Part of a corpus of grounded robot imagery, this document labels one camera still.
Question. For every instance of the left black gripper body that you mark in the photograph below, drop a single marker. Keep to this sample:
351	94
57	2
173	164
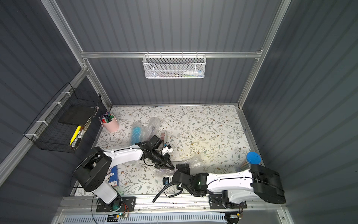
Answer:
161	158

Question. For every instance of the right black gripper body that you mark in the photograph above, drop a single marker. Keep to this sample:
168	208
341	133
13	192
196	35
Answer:
182	171

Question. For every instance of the white tape dispenser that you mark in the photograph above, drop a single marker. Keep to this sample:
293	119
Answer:
163	136

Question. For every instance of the dark purple labelled bottle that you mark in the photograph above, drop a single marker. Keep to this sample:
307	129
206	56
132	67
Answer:
153	131

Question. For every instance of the blue liquid glass bottle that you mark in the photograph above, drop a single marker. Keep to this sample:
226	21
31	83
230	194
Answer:
136	135

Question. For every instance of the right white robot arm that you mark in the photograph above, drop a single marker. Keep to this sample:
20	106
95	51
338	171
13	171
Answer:
251	184

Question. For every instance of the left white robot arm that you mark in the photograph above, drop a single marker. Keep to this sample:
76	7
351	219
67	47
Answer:
92	170

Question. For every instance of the blue sticker sheet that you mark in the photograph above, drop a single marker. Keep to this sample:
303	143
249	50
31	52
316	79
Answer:
112	176

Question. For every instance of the pink marker cup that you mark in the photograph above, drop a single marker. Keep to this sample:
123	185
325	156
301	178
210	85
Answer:
109	122

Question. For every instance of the blue-lid pencil jar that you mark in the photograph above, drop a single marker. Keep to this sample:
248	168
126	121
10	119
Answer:
251	158

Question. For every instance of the yellow highlighter in basket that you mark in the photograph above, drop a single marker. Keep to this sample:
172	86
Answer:
75	135

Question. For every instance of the black notebook in basket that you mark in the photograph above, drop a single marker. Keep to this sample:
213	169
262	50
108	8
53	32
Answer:
77	115

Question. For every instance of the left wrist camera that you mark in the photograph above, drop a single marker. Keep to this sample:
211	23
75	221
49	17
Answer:
167	149

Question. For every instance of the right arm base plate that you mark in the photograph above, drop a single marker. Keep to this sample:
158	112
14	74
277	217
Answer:
216	202

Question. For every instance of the white ventilated cable duct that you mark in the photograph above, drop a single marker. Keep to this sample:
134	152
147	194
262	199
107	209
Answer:
148	218

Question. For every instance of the aluminium front rail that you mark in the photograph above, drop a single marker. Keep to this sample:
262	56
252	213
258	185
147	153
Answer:
144	204

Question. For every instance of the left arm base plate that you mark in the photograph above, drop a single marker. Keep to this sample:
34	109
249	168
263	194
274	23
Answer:
119	204

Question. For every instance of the white wire wall basket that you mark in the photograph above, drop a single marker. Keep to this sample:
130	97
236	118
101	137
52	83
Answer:
174	67

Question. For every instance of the black wire wall basket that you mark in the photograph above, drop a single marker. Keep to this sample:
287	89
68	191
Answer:
62	126

